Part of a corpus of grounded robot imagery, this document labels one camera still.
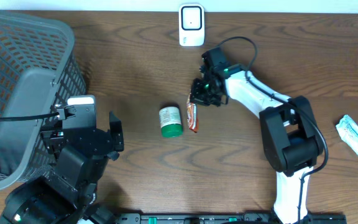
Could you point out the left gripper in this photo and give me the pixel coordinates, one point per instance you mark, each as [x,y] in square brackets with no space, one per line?
[117,142]

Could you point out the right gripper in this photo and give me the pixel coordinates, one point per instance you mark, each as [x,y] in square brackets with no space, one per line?
[196,96]

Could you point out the red chocolate bar wrapper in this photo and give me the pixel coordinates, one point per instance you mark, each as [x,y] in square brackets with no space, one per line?
[192,115]

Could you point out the white bottle green cap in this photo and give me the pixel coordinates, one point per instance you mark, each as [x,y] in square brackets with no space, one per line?
[170,122]

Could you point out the teal tissue packet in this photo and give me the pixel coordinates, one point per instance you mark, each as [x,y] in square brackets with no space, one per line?
[348,132]

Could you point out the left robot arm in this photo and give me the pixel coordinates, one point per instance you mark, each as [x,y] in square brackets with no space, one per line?
[64,191]

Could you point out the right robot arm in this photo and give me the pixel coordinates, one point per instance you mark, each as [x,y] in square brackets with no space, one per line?
[292,142]

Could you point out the white barcode scanner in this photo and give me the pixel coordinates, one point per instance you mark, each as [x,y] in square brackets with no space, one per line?
[191,25]

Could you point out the grey plastic shopping basket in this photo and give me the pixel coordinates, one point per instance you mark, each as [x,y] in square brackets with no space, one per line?
[38,71]

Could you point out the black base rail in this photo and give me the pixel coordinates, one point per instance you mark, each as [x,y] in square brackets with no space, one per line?
[253,216]

